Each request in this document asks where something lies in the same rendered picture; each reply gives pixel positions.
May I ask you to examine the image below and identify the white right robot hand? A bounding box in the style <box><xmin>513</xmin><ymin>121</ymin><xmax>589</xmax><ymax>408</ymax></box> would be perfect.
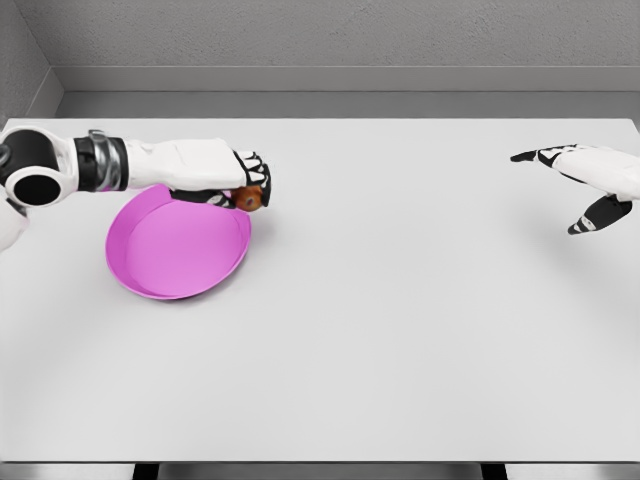
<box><xmin>509</xmin><ymin>143</ymin><xmax>640</xmax><ymax>237</ymax></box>

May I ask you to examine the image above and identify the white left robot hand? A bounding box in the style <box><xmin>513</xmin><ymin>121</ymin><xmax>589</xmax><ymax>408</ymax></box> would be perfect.
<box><xmin>168</xmin><ymin>138</ymin><xmax>273</xmax><ymax>211</ymax></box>

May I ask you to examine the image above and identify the red-orange apple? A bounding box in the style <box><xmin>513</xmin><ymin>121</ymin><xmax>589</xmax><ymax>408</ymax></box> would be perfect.
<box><xmin>235</xmin><ymin>187</ymin><xmax>264</xmax><ymax>213</ymax></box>

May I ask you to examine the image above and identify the pink round plate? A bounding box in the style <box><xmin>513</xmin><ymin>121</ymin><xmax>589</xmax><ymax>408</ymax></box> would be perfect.
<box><xmin>105</xmin><ymin>183</ymin><xmax>252</xmax><ymax>301</ymax></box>

